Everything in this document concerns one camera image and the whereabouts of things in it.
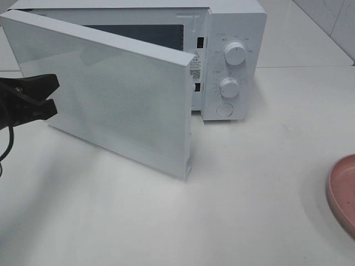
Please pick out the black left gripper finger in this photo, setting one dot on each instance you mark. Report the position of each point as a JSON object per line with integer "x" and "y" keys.
{"x": 28, "y": 112}
{"x": 34, "y": 90}

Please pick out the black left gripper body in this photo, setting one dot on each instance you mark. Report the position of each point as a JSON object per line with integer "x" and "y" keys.
{"x": 9, "y": 116}

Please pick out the white microwave door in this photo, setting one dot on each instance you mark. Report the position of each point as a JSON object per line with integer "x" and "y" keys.
{"x": 128, "y": 96}

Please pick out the round door release button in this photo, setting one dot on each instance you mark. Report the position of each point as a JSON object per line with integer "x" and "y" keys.
{"x": 225, "y": 110}

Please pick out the white timer knob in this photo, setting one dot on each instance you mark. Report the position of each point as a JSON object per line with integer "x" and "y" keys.
{"x": 229, "y": 88}

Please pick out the pink round plate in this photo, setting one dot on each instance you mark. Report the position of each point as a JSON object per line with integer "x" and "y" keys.
{"x": 340, "y": 192}

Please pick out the white warning label sticker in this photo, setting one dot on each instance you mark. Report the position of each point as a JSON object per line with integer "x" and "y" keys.
{"x": 195, "y": 67}

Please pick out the white microwave oven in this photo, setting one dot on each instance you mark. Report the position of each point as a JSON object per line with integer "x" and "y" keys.
{"x": 159, "y": 28}

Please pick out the upper white control knob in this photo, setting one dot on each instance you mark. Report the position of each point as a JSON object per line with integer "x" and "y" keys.
{"x": 235, "y": 52}

